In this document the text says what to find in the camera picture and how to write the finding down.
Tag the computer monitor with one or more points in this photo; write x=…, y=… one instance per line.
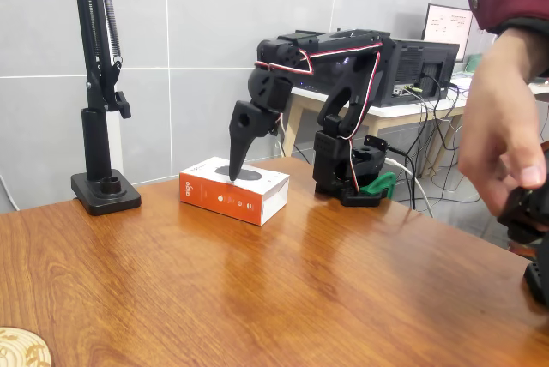
x=448, y=28

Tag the person's bare hand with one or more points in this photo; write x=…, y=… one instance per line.
x=497, y=127

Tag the black leader robot arm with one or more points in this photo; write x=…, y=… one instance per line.
x=527, y=221

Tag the green table clamp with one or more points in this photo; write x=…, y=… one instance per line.
x=381, y=184

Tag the green object on white table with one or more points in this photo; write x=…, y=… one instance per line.
x=471, y=63

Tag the orange white mouse box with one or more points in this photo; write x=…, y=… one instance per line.
x=231, y=200

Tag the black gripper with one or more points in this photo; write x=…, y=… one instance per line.
x=244, y=123

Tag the white table with wooden legs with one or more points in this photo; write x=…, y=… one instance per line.
x=403, y=112

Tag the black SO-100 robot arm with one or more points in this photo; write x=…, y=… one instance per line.
x=339, y=114

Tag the black computer case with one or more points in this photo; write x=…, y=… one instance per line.
x=416, y=71

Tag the round wooden coaster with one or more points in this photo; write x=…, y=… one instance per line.
x=21, y=350

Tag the black boom base with post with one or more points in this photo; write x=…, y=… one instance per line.
x=95, y=148

